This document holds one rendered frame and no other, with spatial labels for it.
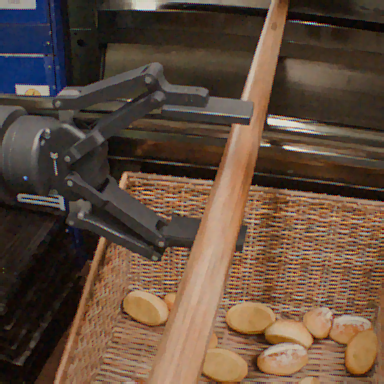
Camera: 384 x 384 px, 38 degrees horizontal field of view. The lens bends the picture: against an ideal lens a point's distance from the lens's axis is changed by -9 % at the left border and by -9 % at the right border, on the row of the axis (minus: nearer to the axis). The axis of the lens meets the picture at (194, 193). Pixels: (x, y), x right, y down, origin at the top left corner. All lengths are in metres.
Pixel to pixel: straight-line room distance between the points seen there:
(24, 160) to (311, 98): 0.65
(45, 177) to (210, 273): 0.20
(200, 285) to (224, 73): 0.71
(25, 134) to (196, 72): 0.59
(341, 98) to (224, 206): 0.63
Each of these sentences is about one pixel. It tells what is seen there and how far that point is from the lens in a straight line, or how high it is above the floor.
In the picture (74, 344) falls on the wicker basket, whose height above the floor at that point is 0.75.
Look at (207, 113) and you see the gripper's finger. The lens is 0.47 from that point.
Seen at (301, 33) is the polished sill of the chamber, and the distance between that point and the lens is 1.01.
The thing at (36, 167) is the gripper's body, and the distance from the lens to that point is 0.53.
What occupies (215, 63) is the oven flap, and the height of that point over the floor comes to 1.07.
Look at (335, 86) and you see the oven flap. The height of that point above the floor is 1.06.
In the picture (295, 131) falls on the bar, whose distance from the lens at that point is 0.66.
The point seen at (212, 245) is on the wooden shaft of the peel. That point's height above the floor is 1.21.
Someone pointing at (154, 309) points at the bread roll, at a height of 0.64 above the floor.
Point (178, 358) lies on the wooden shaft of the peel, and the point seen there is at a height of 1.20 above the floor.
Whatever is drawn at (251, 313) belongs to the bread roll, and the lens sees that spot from 1.16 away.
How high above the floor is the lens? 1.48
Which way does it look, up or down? 35 degrees down
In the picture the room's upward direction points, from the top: straight up
